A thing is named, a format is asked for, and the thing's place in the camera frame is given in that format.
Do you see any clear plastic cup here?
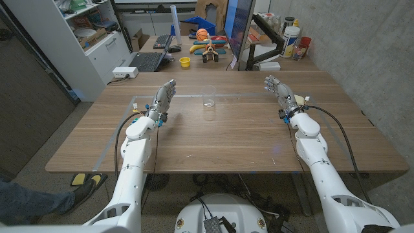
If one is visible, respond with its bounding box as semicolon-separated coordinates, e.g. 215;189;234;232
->
200;85;217;108

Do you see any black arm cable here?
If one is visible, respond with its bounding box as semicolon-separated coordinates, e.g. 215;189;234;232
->
303;105;373;205
114;111;148;182

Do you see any open cardboard box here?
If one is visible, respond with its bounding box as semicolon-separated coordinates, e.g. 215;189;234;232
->
131;28;150;52

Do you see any blue plastic bin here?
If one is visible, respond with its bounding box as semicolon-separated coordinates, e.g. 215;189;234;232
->
170;16;217;37

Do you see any black keyboard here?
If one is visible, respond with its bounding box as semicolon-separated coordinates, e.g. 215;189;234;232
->
153;34;173;50

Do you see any red bowl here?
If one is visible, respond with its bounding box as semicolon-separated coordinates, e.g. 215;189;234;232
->
210;35;228;49

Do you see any wooden toy airplane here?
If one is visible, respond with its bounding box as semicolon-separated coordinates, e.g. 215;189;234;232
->
193;32;228;63

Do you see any white cylindrical container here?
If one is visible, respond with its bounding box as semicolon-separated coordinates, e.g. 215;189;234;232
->
279;25;301;59

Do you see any black lid jar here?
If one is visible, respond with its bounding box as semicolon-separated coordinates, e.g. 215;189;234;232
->
283;16;296;33

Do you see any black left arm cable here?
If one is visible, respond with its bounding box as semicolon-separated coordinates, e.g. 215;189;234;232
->
114;111;148;182

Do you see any person leg in jeans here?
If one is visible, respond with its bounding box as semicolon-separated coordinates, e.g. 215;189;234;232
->
0;179;76;226

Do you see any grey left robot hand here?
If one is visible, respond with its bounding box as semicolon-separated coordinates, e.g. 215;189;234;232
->
147;78;177;121

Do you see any brown cardboard sheet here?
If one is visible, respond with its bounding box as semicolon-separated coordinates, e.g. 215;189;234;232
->
193;0;229;25

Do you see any small orange basketball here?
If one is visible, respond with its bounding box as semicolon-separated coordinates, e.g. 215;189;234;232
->
195;28;209;42

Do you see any black laptop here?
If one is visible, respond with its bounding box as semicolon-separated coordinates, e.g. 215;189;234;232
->
128;34;174;72

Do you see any white shelf cabinet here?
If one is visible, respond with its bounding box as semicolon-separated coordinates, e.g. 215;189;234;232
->
3;0;135;103

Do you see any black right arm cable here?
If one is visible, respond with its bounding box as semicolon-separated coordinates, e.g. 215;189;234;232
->
303;105;373;205

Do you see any white paper roll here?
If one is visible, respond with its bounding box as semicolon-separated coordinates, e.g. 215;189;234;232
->
169;5;183;46

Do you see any black framed whiteboard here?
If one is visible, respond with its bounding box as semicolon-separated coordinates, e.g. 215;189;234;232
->
114;0;198;14

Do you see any black round fan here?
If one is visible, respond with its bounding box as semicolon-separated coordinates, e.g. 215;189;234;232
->
145;173;170;192

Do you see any white power strip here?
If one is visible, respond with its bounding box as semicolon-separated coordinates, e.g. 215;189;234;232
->
112;66;139;79

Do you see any black computer monitor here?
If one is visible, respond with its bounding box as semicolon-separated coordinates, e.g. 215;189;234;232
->
223;0;256;62

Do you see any flat white box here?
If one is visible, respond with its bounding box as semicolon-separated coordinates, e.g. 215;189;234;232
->
258;61;281;72

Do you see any grey table leg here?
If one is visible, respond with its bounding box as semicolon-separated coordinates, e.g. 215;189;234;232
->
290;173;313;217

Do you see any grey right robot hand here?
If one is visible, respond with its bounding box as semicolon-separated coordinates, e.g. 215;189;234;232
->
264;74;301;119

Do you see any yellow black slipper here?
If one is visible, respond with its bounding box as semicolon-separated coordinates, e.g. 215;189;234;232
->
70;173;88;187
87;173;109;190

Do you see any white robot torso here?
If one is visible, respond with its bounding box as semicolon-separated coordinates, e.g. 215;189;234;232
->
174;193;268;233

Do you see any cardboard box with print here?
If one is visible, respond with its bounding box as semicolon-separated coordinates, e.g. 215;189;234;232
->
79;27;108;49

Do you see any clear glass jar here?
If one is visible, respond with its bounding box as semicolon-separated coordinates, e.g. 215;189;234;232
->
292;43;308;61

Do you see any black shoe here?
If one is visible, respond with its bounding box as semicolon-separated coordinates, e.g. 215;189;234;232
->
61;179;97;215

